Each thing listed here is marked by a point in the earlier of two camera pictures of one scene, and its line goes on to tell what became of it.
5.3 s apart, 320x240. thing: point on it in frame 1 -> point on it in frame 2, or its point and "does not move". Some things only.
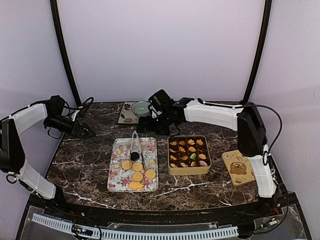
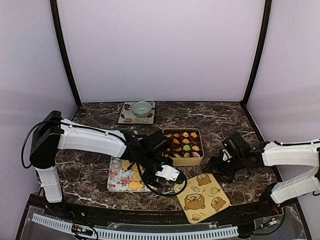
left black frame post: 60,42 does not move
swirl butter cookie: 191,142 -> 185,134
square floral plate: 126,116 does not move
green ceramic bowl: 140,108 does not move
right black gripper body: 161,125 -> 227,169
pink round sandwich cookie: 202,163 -> 195,154
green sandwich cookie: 193,156 -> 186,147
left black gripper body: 76,134 -> 150,179
